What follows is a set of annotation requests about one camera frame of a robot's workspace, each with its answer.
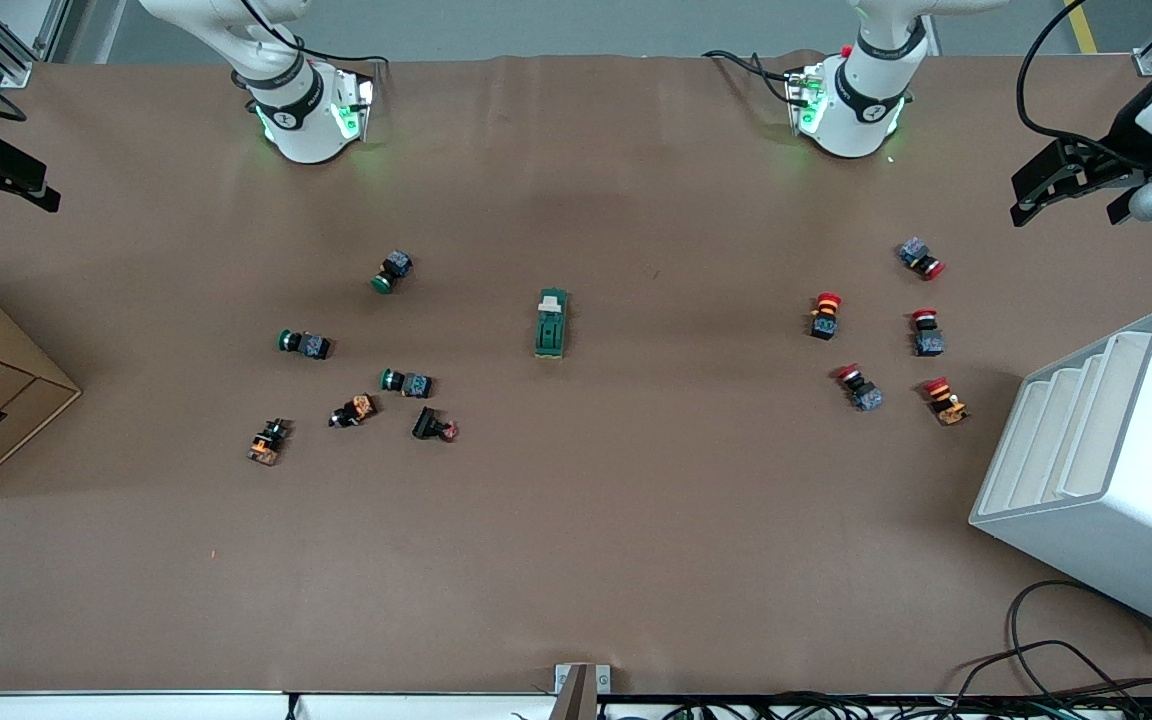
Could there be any green load switch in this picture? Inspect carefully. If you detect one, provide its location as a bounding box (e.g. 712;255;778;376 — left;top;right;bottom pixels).
533;287;570;360

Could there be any red button blue block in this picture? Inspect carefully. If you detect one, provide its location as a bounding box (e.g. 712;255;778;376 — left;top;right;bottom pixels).
910;308;946;358
897;236;947;282
832;363;885;413

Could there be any red button orange block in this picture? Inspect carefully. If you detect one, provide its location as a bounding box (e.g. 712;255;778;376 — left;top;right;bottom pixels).
921;376;970;427

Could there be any red button black block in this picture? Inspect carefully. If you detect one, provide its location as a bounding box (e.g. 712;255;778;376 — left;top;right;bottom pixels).
807;291;844;342

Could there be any white slotted rack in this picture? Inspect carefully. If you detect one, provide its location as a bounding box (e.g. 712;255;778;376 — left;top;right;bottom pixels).
968;308;1152;644

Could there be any brown paper table cover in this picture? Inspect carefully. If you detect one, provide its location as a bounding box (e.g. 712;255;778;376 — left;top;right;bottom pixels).
0;50;1152;696

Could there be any green push button switch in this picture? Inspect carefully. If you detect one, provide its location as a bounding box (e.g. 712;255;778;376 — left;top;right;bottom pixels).
277;328;334;362
370;249;415;296
379;367;434;400

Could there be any black left base cable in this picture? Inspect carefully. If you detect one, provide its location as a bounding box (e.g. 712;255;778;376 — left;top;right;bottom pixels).
702;48;799;83

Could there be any black base cable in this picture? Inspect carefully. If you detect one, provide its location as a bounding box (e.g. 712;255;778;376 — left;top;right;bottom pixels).
239;0;389;69
702;48;799;83

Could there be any black right base cable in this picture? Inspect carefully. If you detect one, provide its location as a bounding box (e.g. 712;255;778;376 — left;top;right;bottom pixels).
239;0;389;69

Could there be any black orange button switch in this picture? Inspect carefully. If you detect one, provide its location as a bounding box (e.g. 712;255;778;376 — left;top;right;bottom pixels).
328;393;378;430
246;417;293;467

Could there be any black looped floor cable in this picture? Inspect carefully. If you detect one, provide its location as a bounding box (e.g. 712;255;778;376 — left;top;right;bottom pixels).
956;580;1152;701

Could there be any black switch red block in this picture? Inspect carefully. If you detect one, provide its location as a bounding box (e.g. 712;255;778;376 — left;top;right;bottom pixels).
411;405;460;444

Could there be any white table edge rail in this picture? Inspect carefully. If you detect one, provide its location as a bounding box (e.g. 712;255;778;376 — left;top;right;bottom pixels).
0;690;557;720

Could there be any black cable bundle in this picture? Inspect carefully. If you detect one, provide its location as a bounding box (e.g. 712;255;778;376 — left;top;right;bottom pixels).
626;688;1152;720

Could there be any metal edge bracket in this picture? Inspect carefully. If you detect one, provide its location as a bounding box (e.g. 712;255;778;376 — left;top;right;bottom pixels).
554;663;612;720

